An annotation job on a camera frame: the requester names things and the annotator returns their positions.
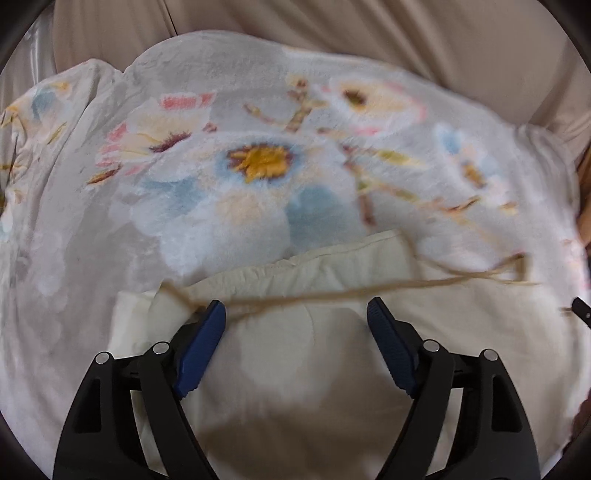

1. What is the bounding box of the beige bed sheet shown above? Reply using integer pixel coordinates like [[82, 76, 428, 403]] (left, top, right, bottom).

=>
[[52, 0, 590, 156]]

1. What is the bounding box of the grey floral fleece blanket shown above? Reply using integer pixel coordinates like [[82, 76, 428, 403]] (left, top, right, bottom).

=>
[[1, 32, 589, 473]]

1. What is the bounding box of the cream quilted garment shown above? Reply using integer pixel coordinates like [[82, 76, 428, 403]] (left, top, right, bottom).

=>
[[109, 232, 590, 479]]

